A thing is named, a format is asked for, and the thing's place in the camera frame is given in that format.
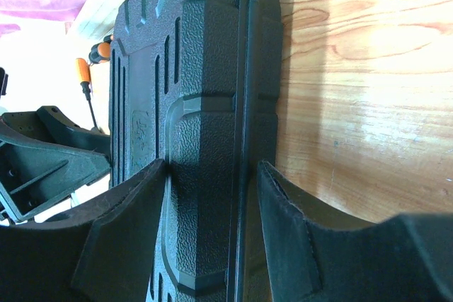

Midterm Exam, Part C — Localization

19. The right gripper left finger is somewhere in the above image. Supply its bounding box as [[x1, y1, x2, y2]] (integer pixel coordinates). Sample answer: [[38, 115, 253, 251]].
[[1, 159, 166, 301]]

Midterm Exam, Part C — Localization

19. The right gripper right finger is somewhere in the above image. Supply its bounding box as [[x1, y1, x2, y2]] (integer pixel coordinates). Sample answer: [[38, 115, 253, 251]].
[[258, 161, 452, 301]]

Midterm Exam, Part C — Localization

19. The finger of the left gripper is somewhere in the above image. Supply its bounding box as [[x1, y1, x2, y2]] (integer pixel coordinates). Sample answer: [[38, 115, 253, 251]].
[[1, 141, 110, 223], [2, 106, 110, 156]]

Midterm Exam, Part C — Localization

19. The black plastic tool case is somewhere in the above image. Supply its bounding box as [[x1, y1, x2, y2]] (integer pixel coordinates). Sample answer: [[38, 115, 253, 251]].
[[109, 0, 282, 301]]

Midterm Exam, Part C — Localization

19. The small orange screwdriver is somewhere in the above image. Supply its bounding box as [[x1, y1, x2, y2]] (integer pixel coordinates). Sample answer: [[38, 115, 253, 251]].
[[75, 58, 101, 132]]

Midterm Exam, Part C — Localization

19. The black orange screwdriver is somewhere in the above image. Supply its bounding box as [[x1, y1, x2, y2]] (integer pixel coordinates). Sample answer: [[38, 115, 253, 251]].
[[88, 35, 113, 64]]

